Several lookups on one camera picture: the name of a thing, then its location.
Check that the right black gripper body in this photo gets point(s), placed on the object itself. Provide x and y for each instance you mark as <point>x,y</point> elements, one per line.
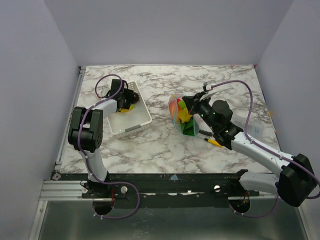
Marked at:
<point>193,104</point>

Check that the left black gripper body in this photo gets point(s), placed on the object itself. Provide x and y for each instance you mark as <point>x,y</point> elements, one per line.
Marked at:
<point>127,96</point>

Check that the green toy leaf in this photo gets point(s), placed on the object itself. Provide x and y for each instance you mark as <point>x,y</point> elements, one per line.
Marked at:
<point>181,104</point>
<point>187,128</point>

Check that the clear zip top bag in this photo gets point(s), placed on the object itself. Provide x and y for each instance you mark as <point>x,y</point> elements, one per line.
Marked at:
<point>176,120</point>

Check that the yellow toy starfruit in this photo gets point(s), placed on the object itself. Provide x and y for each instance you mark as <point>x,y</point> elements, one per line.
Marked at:
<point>184,115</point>

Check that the orange red toy mango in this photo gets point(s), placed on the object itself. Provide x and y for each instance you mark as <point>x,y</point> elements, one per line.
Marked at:
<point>172,108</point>

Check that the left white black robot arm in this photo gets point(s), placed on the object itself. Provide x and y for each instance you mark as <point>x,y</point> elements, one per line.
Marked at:
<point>85,132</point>

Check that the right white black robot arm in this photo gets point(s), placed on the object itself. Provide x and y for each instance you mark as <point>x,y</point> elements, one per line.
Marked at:
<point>294,176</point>

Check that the black comb strip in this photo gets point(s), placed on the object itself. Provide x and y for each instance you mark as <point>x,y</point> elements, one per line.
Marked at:
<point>205,132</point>

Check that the white plastic basket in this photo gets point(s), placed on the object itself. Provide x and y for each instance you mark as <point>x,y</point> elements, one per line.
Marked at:
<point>123,124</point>

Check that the yellow black utility knife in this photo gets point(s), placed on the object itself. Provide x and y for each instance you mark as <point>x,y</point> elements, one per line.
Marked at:
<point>213,142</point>

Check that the clear plastic screw box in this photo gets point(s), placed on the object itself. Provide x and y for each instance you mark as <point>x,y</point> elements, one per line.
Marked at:
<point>255,128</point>

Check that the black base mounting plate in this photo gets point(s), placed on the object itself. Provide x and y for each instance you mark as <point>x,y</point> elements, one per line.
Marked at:
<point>154,190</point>

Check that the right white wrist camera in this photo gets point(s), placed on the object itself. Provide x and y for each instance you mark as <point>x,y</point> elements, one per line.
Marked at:
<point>208,89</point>

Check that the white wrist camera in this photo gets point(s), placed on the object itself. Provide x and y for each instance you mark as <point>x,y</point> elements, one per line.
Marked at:
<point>208,89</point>
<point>104,91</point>

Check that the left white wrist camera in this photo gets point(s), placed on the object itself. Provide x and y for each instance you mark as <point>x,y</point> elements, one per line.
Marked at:
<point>104,91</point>

